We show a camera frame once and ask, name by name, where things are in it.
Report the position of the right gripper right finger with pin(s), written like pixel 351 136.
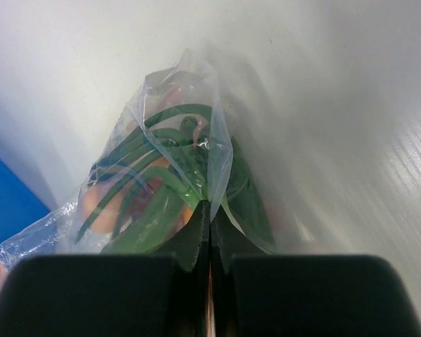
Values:
pixel 237 282

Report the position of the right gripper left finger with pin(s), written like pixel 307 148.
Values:
pixel 188 298

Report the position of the clear zip top bag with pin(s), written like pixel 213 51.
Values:
pixel 191 80

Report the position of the orange toy food piece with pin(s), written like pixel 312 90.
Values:
pixel 127 199

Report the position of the green toy leaf vegetable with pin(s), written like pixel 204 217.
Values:
pixel 244 222

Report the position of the green toy scallion strands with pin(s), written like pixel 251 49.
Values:
pixel 180 134

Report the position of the blue plastic bin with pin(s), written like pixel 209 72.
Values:
pixel 19 206

